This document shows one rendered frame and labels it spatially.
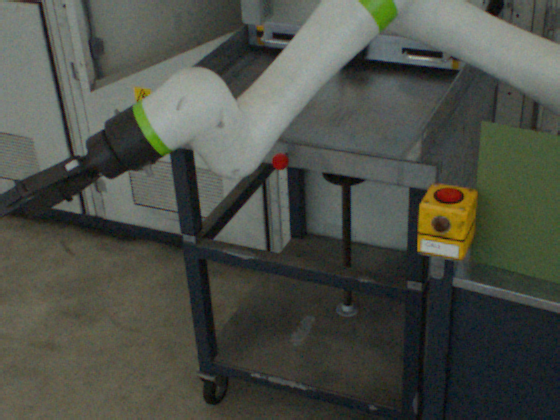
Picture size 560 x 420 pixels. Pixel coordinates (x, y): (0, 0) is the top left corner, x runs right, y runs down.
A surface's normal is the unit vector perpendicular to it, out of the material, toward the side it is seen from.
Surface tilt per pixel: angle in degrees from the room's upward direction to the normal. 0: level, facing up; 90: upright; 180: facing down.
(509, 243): 90
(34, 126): 90
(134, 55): 90
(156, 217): 90
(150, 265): 0
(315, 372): 0
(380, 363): 0
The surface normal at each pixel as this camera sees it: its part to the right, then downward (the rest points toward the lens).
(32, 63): -0.38, 0.54
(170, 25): 0.76, 0.35
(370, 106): -0.04, -0.82
